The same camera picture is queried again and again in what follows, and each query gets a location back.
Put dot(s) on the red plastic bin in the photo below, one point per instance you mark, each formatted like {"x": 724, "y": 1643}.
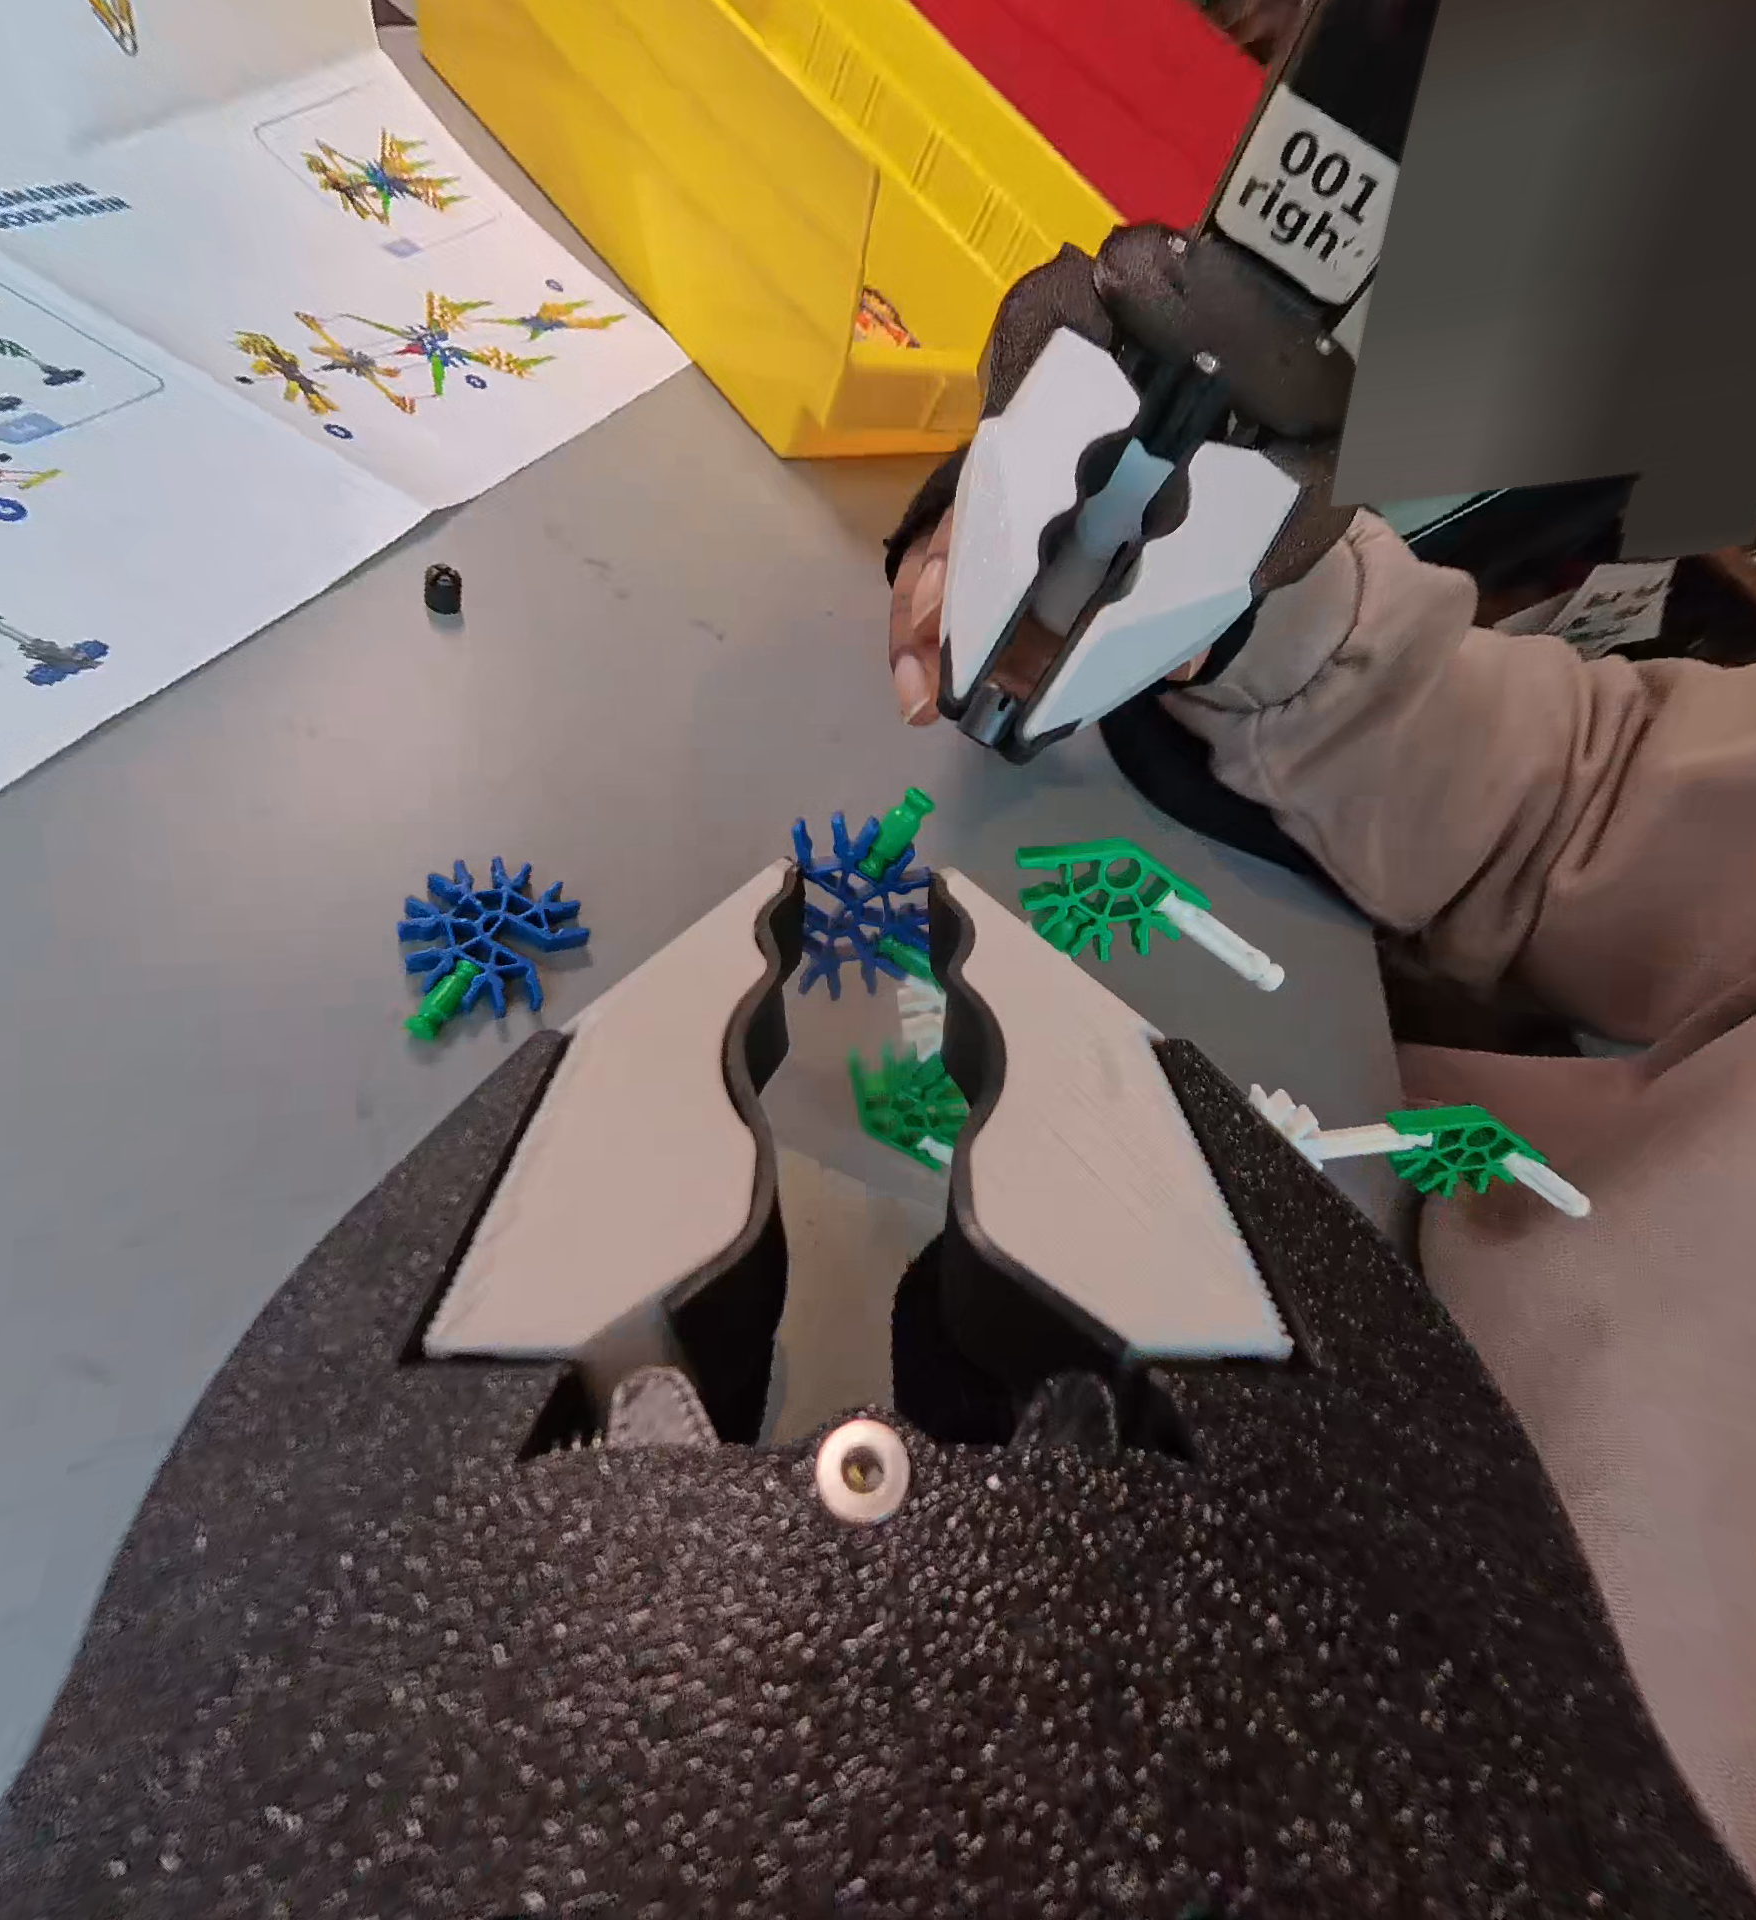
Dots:
{"x": 1117, "y": 89}

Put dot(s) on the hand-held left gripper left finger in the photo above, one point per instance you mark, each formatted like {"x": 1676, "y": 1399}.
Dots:
{"x": 607, "y": 1183}

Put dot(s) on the white green blue toy assembly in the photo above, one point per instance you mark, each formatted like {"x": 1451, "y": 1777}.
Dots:
{"x": 1222, "y": 939}

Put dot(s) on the person's right forearm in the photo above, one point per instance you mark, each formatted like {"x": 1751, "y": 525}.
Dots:
{"x": 1492, "y": 751}

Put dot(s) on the small black toy connector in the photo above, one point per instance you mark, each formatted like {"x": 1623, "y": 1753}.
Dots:
{"x": 443, "y": 586}
{"x": 994, "y": 721}

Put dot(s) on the small printed leaflet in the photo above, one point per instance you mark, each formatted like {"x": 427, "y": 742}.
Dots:
{"x": 1610, "y": 607}

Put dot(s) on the person's right hand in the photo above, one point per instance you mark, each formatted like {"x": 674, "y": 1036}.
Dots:
{"x": 916, "y": 645}

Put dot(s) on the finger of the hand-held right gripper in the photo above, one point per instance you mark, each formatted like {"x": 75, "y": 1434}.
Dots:
{"x": 1028, "y": 480}
{"x": 1207, "y": 569}

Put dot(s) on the person's body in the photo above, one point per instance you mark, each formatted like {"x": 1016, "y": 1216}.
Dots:
{"x": 1688, "y": 1350}

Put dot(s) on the yellow plastic bin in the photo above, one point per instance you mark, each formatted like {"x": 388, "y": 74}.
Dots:
{"x": 668, "y": 180}

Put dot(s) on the black and orange pieces pile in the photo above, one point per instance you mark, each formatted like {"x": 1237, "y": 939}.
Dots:
{"x": 886, "y": 318}

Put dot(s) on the blue toy connector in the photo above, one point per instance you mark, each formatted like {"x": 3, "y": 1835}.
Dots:
{"x": 492, "y": 932}
{"x": 855, "y": 916}

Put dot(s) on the folded paper instruction sheet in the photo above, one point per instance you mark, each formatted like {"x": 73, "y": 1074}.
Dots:
{"x": 217, "y": 376}

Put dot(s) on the green short toy rod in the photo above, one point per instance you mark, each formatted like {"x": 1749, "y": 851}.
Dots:
{"x": 443, "y": 1001}
{"x": 896, "y": 832}
{"x": 907, "y": 960}

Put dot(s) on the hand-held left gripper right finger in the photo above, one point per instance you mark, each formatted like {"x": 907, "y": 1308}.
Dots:
{"x": 1117, "y": 1201}

